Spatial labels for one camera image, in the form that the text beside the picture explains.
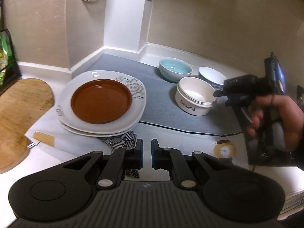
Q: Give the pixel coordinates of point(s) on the black white striped cloth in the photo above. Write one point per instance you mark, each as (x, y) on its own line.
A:
(121, 141)

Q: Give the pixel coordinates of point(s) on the light blue bowl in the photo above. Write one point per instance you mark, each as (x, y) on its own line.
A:
(174, 70)

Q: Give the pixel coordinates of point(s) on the black metal rack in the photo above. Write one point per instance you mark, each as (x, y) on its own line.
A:
(13, 64)

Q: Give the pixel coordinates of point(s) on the yellow green snack bag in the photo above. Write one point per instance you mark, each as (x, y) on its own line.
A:
(4, 52)

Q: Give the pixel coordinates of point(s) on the white bowl with blue pattern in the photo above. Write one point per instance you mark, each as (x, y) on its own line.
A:
(211, 74)

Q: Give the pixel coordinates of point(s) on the large white floral square plate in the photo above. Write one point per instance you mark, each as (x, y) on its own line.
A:
(135, 109)

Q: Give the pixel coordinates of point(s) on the cream bowl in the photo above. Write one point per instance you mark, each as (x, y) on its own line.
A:
(192, 92)

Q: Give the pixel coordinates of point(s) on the grey slatted tray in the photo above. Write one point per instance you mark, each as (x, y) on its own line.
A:
(293, 204)

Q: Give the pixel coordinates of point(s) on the brown round plate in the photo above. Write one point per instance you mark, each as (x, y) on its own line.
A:
(101, 101)

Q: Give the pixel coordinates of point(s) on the round yellow sticker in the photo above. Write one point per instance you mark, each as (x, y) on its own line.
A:
(224, 150)

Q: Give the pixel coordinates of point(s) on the wooden cutting board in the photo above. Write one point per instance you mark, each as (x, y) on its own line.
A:
(21, 114)

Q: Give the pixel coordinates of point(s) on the grey dish mat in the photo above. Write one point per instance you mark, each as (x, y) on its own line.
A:
(161, 104)

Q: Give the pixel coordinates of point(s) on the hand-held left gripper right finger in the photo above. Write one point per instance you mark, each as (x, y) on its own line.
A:
(154, 154)

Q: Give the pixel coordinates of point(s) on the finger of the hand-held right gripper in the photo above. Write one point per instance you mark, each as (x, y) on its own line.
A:
(239, 84)
(237, 99)

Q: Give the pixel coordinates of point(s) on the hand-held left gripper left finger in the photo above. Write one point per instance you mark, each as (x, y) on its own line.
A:
(141, 154)

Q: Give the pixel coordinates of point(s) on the person's right hand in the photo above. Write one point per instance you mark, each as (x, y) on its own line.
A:
(292, 123)

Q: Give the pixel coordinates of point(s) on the small wooden tag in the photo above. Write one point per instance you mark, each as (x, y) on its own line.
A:
(45, 139)

